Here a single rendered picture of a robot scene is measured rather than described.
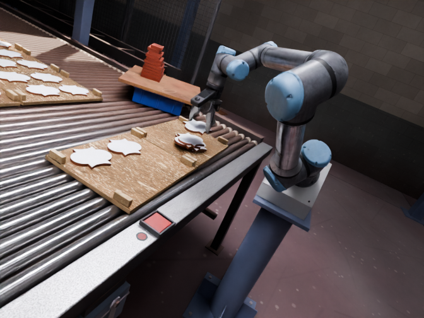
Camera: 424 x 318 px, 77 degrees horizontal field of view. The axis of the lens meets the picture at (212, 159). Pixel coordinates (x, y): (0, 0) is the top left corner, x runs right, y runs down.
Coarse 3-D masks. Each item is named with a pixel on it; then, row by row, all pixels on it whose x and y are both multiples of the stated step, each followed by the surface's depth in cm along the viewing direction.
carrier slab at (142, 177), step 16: (96, 144) 100; (144, 144) 114; (48, 160) 85; (112, 160) 95; (128, 160) 99; (144, 160) 103; (160, 160) 107; (176, 160) 112; (80, 176) 81; (96, 176) 84; (112, 176) 87; (128, 176) 90; (144, 176) 93; (160, 176) 97; (176, 176) 101; (112, 192) 80; (128, 192) 83; (144, 192) 85; (160, 192) 90; (128, 208) 76
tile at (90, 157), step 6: (78, 150) 91; (84, 150) 92; (90, 150) 93; (96, 150) 95; (102, 150) 96; (72, 156) 87; (78, 156) 88; (84, 156) 89; (90, 156) 90; (96, 156) 91; (102, 156) 93; (108, 156) 94; (72, 162) 86; (78, 162) 85; (84, 162) 86; (90, 162) 87; (96, 162) 88; (102, 162) 90; (108, 162) 91; (90, 168) 86
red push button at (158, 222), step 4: (152, 216) 78; (156, 216) 79; (160, 216) 79; (144, 220) 76; (148, 220) 76; (152, 220) 77; (156, 220) 77; (160, 220) 78; (164, 220) 78; (148, 224) 75; (152, 224) 75; (156, 224) 76; (160, 224) 76; (164, 224) 77; (168, 224) 78; (156, 228) 74; (160, 228) 75; (164, 228) 76; (160, 232) 74
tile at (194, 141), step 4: (180, 136) 123; (184, 136) 125; (188, 136) 126; (192, 136) 128; (196, 136) 130; (180, 140) 120; (184, 140) 121; (188, 140) 122; (192, 140) 124; (196, 140) 126; (200, 140) 128; (188, 144) 120; (192, 144) 120; (196, 144) 122; (200, 144) 124
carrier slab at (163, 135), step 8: (176, 120) 154; (144, 128) 129; (152, 128) 132; (160, 128) 136; (168, 128) 139; (176, 128) 143; (184, 128) 147; (152, 136) 124; (160, 136) 127; (168, 136) 130; (200, 136) 145; (208, 136) 149; (160, 144) 119; (168, 144) 122; (176, 144) 125; (208, 144) 139; (216, 144) 143; (224, 144) 147; (168, 152) 116; (176, 152) 118; (184, 152) 121; (200, 152) 127; (208, 152) 131; (216, 152) 134; (200, 160) 120; (208, 160) 125
